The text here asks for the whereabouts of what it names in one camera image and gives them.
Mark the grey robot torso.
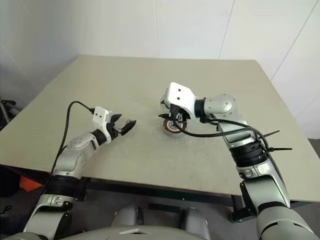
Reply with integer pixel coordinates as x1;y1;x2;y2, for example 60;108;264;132
9;223;260;240

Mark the orange object under table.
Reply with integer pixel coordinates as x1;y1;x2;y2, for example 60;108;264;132
19;175;44;193

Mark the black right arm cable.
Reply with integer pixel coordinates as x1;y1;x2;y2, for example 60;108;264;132
172;116;270;161

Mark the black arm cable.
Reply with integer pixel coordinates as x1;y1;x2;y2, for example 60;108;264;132
48;100;96;176
172;116;270;161

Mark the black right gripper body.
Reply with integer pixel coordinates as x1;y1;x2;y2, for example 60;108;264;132
168;103;192;124

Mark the grey rounded shape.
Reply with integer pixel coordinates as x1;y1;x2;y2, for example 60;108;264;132
112;204;145;228
180;206;211;240

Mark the dark table frame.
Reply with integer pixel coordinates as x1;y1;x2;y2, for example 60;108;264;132
0;164;320;223

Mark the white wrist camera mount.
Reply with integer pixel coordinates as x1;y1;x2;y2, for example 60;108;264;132
91;106;114;145
165;81;198;120

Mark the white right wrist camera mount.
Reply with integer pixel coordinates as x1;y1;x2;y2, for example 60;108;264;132
165;81;198;120

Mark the black zip tie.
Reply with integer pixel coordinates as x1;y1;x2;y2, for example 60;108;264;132
264;146;293;153
261;129;281;138

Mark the dark stand beside table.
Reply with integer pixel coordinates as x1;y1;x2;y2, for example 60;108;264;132
0;99;17;124

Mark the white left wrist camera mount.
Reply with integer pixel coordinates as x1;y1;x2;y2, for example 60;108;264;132
91;106;114;145

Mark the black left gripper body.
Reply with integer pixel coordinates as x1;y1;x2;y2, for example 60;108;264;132
105;117;126;141

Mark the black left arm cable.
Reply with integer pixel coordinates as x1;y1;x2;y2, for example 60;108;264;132
48;100;96;176

